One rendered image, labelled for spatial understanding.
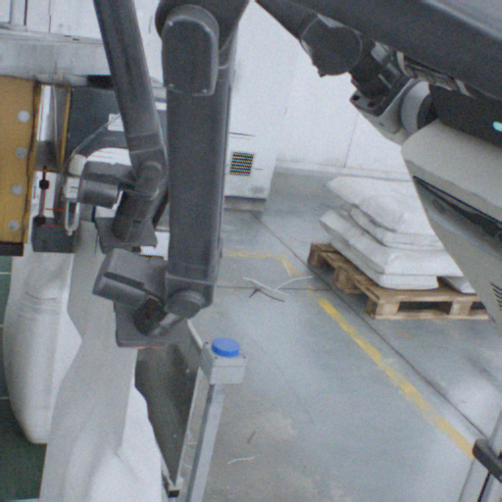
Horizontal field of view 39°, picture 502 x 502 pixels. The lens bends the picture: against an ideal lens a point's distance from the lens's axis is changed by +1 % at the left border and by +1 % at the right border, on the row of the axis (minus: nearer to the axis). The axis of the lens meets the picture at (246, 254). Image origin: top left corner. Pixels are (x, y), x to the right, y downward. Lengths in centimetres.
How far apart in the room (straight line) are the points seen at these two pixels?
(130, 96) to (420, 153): 43
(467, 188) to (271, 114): 439
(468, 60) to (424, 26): 5
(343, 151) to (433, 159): 533
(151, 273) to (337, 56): 44
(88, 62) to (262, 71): 392
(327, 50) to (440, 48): 54
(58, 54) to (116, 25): 23
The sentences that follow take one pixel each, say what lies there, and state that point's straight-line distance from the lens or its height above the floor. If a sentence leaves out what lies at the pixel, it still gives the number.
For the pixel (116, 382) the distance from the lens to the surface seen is 116.
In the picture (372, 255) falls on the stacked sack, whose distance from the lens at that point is 404.
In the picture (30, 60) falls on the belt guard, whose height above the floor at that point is 139.
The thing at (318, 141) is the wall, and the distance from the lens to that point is 622.
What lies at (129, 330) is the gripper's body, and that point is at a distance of 97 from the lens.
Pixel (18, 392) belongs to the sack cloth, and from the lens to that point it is 194.
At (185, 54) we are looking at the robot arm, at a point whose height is 151.
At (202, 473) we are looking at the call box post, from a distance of 170.
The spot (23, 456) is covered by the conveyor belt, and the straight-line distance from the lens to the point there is 193.
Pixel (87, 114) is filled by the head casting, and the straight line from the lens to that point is 138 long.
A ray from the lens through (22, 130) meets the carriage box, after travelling 138.
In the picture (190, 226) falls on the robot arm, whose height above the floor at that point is 132.
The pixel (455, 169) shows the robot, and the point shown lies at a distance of 100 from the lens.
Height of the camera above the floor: 156
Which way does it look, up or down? 20 degrees down
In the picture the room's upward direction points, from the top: 12 degrees clockwise
